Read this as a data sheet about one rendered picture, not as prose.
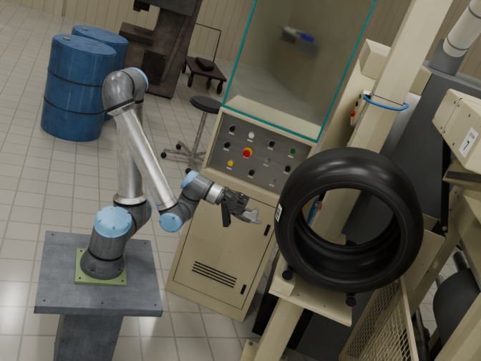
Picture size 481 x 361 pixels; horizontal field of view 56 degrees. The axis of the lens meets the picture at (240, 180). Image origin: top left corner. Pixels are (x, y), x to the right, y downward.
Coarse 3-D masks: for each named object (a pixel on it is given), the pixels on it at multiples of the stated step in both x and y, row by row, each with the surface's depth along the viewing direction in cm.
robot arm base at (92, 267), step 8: (88, 248) 195; (88, 256) 194; (96, 256) 191; (120, 256) 197; (80, 264) 197; (88, 264) 193; (96, 264) 192; (104, 264) 193; (112, 264) 195; (120, 264) 200; (88, 272) 193; (96, 272) 193; (104, 272) 193; (112, 272) 195; (120, 272) 200
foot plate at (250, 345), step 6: (246, 342) 273; (252, 342) 274; (246, 348) 269; (252, 348) 271; (246, 354) 265; (252, 354) 267; (282, 354) 274; (240, 360) 260; (246, 360) 261; (252, 360) 262; (282, 360) 270
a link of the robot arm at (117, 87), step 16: (112, 80) 172; (128, 80) 176; (112, 96) 170; (128, 96) 172; (112, 112) 172; (128, 112) 173; (128, 128) 174; (128, 144) 177; (144, 144) 177; (144, 160) 177; (144, 176) 180; (160, 176) 180; (160, 192) 181; (160, 208) 183; (176, 208) 184; (160, 224) 184; (176, 224) 182
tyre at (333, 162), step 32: (320, 160) 177; (352, 160) 170; (384, 160) 178; (288, 192) 177; (320, 192) 170; (384, 192) 165; (288, 224) 178; (416, 224) 168; (288, 256) 184; (320, 256) 208; (352, 256) 206; (384, 256) 199; (416, 256) 175; (352, 288) 182
